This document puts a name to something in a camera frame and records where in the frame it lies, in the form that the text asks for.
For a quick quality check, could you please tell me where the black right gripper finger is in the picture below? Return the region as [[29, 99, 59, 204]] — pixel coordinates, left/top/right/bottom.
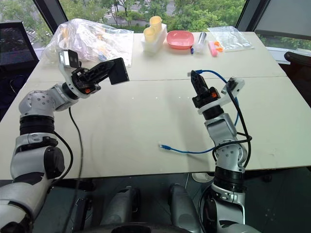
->
[[197, 73, 210, 96], [190, 70, 203, 97]]

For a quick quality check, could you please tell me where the dark rounded robot leg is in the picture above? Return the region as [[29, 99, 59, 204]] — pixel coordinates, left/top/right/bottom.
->
[[169, 183, 203, 233], [101, 185, 141, 228]]

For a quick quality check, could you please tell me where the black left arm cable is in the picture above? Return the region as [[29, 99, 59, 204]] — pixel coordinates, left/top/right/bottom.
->
[[36, 106, 84, 233]]

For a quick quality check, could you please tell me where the white table foot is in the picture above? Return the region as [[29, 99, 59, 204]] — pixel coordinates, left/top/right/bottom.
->
[[191, 172, 215, 183]]

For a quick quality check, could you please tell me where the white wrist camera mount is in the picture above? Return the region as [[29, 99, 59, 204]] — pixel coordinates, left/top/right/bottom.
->
[[197, 77, 245, 115], [58, 49, 91, 99]]

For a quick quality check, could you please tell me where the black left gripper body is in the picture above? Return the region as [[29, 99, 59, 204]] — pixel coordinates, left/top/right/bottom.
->
[[71, 68, 102, 95]]

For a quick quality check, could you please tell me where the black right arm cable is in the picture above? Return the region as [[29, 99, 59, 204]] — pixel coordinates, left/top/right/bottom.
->
[[211, 81, 253, 168]]

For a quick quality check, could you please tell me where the black mesh office chair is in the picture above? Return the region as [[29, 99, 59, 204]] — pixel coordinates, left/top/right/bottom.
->
[[0, 21, 40, 73]]

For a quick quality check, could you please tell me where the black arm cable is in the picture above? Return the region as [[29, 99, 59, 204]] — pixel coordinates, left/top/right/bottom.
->
[[36, 106, 84, 233], [211, 81, 253, 168]]

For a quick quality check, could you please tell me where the pink plastic bowl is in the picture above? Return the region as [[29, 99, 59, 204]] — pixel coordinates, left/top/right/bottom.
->
[[166, 30, 195, 50]]

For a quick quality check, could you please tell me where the white rectangular tray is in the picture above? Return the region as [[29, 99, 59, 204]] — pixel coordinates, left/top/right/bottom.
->
[[140, 23, 168, 53]]

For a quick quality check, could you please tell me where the clear plastic tube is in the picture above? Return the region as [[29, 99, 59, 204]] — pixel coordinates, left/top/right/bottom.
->
[[194, 32, 207, 53]]

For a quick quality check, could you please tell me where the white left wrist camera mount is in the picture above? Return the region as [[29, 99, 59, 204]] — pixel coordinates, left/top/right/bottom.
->
[[58, 49, 91, 99]]

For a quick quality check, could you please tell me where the dark window frame post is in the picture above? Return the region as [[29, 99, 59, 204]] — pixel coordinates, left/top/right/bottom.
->
[[235, 0, 272, 32], [32, 0, 69, 35]]

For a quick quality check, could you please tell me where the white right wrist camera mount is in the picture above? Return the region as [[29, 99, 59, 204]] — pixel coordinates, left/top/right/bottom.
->
[[197, 77, 245, 115]]

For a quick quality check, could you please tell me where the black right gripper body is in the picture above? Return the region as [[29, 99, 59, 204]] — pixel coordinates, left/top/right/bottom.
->
[[191, 86, 222, 109]]

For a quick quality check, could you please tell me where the small black box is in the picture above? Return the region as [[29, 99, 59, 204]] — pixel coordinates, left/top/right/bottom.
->
[[106, 57, 130, 85]]

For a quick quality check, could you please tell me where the dark brown chair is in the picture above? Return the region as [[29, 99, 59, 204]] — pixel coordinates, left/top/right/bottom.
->
[[284, 51, 311, 109]]

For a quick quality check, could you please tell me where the blue Ethernet cable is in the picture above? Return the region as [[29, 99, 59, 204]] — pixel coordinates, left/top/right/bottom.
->
[[158, 69, 241, 154]]

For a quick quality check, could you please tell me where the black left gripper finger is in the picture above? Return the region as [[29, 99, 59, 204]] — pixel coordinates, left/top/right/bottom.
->
[[87, 60, 115, 76], [85, 69, 113, 83]]

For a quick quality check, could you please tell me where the large clear plastic bag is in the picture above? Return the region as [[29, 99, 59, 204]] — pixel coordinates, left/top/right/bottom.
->
[[42, 17, 135, 69]]

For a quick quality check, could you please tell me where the small clear zip bag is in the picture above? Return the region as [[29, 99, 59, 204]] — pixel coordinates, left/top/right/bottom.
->
[[207, 26, 255, 52]]

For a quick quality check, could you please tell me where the pale yellow plastic cup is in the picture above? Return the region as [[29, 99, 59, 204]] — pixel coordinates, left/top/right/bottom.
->
[[149, 16, 163, 33], [143, 26, 159, 43]]

